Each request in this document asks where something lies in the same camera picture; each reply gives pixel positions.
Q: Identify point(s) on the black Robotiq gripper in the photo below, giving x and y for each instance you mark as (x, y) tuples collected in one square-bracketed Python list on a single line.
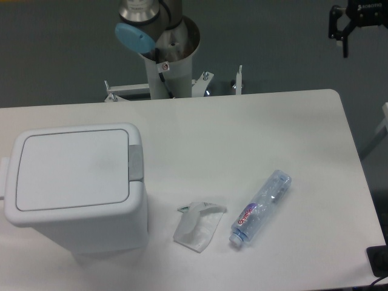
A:
[(362, 13)]

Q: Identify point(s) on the grey lid release button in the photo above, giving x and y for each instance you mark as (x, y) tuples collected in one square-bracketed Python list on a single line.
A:
[(136, 163)]

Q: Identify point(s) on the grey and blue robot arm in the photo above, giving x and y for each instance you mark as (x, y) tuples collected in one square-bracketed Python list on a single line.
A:
[(143, 23)]

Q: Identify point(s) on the white plastic trash can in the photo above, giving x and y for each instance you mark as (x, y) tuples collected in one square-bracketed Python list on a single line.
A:
[(82, 230)]

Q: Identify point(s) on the white trash can lid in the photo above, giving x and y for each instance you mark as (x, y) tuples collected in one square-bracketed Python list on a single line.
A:
[(75, 169)]

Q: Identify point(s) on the clear plastic water bottle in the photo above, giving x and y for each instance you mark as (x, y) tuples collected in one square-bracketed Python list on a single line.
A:
[(259, 209)]

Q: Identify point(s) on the black device at table edge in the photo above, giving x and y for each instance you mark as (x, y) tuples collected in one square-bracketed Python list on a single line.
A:
[(377, 256)]

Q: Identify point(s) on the crumpled clear plastic wrapper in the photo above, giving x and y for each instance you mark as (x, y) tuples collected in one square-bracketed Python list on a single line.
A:
[(198, 224)]

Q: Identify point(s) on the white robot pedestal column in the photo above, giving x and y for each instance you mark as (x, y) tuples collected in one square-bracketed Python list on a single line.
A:
[(172, 59)]

